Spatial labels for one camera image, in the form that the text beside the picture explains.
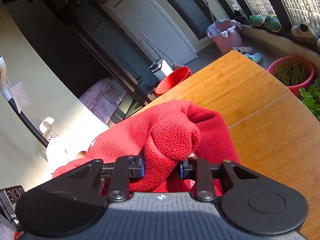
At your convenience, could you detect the red fleece jacket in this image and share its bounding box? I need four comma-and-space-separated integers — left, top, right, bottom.
53, 100, 239, 192

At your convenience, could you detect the pink bedding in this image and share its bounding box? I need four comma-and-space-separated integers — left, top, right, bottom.
79, 78, 127, 124

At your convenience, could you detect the red plastic bucket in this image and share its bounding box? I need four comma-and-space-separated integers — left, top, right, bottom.
155, 66, 191, 96

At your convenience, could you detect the white trash bin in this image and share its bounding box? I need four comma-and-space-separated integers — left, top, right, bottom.
149, 58, 173, 81

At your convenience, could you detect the light blue slipper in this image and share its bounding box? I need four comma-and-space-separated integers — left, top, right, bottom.
244, 53, 263, 64

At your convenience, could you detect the leafy green plant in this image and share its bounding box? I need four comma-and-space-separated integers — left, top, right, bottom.
299, 77, 320, 121

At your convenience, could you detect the red flower pot with grass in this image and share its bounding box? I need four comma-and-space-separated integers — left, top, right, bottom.
267, 55, 315, 97

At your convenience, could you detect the pink laundry basket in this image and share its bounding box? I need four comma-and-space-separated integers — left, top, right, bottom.
206, 19, 242, 54

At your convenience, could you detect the dark framed door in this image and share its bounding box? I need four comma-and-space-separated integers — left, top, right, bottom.
167, 0, 216, 40

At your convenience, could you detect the green slipper pair near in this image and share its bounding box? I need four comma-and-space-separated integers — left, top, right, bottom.
264, 15, 281, 33

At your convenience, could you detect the beige shoe on sill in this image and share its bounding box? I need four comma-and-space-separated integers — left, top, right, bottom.
291, 23, 319, 44

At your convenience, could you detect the white wall socket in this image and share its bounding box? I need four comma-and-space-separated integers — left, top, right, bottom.
39, 116, 58, 142

